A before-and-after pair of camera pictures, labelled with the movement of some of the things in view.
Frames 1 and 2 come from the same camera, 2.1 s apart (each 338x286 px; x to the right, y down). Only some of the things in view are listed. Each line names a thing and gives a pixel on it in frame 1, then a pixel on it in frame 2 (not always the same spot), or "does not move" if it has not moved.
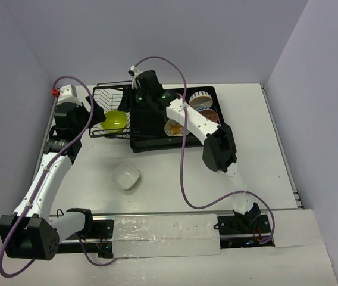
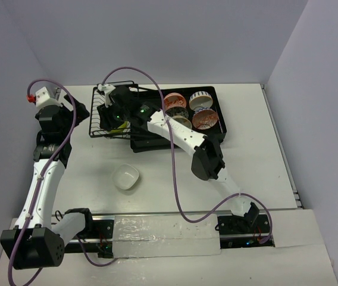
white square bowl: x=125 y=176 does not move
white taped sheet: x=161 y=235 does not move
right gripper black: x=127 y=99 -> x=105 y=120
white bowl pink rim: x=201 y=99 does not move
